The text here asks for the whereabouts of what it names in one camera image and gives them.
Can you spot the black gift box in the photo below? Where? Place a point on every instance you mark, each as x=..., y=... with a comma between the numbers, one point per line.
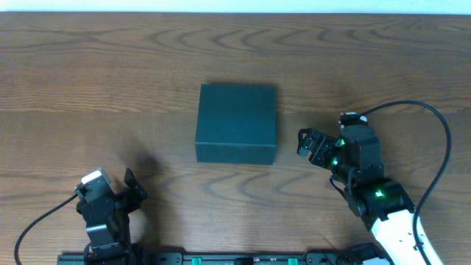
x=236, y=124

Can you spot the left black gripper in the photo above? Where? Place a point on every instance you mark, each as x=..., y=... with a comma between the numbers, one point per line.
x=120, y=200

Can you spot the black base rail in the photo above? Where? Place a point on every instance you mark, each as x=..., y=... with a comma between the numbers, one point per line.
x=174, y=258

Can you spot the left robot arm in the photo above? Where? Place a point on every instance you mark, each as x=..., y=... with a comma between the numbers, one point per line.
x=133, y=252

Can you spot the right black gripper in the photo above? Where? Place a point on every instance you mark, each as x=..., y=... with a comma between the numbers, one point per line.
x=320, y=149

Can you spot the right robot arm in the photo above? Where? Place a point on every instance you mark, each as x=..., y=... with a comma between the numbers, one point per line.
x=403, y=243

